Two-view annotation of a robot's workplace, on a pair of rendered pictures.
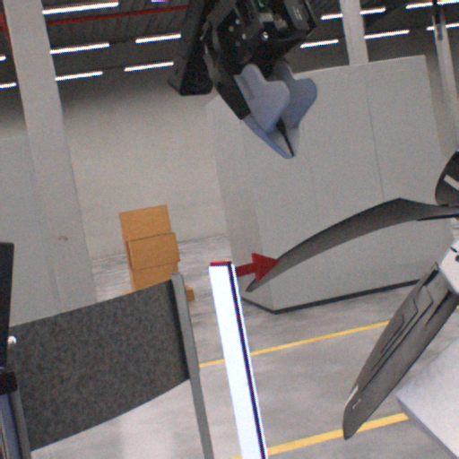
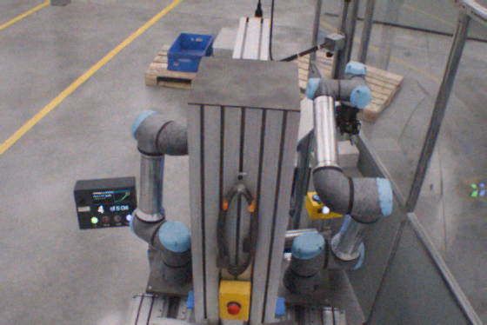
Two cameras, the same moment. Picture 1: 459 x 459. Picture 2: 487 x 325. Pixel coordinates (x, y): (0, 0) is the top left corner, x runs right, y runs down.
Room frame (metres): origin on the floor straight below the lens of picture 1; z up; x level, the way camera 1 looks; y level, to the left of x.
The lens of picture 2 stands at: (-0.11, 1.62, 2.57)
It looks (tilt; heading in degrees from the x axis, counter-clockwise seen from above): 37 degrees down; 295
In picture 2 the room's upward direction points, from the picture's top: 3 degrees clockwise
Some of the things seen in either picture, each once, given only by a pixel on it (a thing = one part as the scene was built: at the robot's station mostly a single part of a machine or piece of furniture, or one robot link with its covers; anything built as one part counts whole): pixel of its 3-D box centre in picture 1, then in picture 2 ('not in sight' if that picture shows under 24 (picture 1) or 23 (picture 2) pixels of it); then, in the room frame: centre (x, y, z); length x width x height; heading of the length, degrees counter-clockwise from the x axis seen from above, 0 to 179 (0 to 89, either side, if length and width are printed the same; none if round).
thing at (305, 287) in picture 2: not in sight; (303, 272); (0.24, 0.34, 1.09); 0.15 x 0.15 x 0.10
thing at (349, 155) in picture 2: not in sight; (340, 153); (0.45, -0.77, 0.92); 0.17 x 0.16 x 0.11; 38
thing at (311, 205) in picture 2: not in sight; (324, 205); (0.33, -0.16, 1.02); 0.16 x 0.10 x 0.11; 38
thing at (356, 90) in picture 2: not in sight; (354, 91); (0.24, 0.10, 1.78); 0.11 x 0.11 x 0.08; 27
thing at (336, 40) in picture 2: not in sight; (335, 42); (0.60, -0.86, 1.54); 0.10 x 0.07 x 0.09; 73
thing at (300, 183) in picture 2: not in sight; (296, 207); (0.60, -0.58, 0.58); 0.09 x 0.05 x 1.15; 128
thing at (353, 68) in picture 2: not in sight; (354, 78); (0.26, 0.00, 1.78); 0.09 x 0.08 x 0.11; 117
